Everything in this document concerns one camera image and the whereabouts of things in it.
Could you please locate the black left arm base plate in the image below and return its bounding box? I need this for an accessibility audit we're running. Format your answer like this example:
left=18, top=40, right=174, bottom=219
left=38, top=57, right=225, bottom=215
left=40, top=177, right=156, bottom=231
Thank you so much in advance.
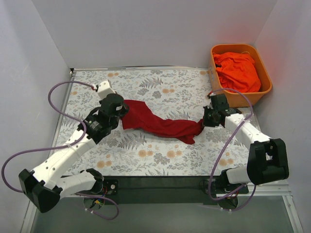
left=101, top=179, right=119, bottom=196

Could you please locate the floral patterned table mat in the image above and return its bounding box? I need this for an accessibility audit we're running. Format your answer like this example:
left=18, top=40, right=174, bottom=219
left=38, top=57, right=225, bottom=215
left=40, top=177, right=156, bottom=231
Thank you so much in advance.
left=56, top=69, right=248, bottom=176

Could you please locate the dark red t-shirt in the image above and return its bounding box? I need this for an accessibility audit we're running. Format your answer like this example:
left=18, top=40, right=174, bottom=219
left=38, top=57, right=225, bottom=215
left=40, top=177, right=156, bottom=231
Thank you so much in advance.
left=121, top=100, right=204, bottom=145

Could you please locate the aluminium front frame rail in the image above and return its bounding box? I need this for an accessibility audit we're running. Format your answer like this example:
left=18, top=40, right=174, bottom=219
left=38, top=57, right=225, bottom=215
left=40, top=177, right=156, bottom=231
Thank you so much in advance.
left=51, top=176, right=291, bottom=198

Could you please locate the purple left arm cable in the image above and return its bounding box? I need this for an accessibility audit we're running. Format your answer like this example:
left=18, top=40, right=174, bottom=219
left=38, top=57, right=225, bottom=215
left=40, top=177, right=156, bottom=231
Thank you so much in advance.
left=1, top=81, right=98, bottom=194

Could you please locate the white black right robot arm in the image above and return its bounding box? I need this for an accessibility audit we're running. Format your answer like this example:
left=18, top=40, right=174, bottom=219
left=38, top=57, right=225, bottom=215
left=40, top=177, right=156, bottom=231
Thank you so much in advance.
left=203, top=107, right=289, bottom=193

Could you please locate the orange plastic basket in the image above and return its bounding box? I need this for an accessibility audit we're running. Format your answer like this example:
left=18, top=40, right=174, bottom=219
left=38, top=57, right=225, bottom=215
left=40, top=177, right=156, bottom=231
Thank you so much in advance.
left=208, top=44, right=273, bottom=107

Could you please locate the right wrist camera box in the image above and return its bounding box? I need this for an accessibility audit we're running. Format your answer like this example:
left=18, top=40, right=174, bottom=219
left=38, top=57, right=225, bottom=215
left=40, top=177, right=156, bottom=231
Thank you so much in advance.
left=210, top=94, right=229, bottom=111

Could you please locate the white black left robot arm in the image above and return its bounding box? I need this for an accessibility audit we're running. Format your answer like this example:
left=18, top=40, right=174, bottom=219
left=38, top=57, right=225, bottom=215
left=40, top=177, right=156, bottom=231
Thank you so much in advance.
left=18, top=93, right=129, bottom=213

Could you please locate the bright orange t-shirt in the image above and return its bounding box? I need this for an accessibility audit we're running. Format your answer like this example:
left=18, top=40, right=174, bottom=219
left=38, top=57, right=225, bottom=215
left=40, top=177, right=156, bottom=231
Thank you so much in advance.
left=213, top=52, right=261, bottom=93

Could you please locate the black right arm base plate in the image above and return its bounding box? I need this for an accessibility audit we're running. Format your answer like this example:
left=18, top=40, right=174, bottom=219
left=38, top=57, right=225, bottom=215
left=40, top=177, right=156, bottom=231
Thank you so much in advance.
left=199, top=179, right=242, bottom=195

